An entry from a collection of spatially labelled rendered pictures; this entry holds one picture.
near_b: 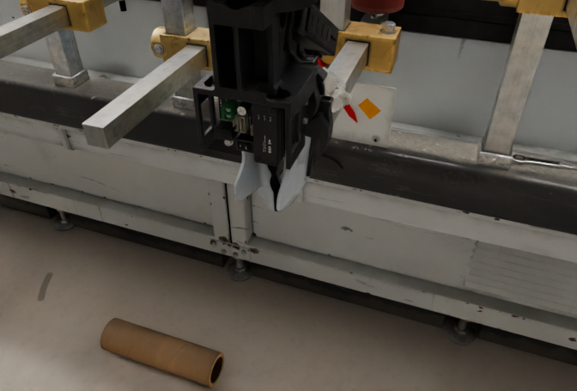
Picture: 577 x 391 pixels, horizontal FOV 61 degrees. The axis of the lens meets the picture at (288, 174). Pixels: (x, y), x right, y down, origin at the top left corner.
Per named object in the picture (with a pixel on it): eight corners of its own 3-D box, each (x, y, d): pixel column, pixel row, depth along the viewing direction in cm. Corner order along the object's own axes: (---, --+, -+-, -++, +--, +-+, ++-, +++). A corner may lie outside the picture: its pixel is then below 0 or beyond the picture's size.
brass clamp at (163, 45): (226, 76, 77) (223, 45, 74) (150, 64, 80) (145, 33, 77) (242, 60, 81) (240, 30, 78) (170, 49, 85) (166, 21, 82)
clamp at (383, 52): (391, 74, 68) (396, 39, 65) (298, 61, 72) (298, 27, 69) (397, 58, 72) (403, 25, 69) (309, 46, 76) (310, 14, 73)
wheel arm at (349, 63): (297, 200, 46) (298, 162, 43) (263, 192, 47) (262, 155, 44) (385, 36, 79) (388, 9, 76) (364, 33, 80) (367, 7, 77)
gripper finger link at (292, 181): (258, 243, 43) (253, 155, 37) (282, 201, 47) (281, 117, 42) (292, 252, 42) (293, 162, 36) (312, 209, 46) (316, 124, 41)
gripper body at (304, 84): (197, 157, 37) (175, -8, 30) (244, 105, 43) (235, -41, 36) (294, 179, 35) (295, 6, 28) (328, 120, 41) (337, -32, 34)
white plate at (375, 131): (387, 149, 75) (396, 89, 69) (231, 119, 82) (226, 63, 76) (388, 147, 75) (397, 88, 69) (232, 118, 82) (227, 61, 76)
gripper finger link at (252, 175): (225, 235, 43) (215, 147, 38) (252, 194, 48) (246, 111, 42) (258, 243, 43) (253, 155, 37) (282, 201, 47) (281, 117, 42)
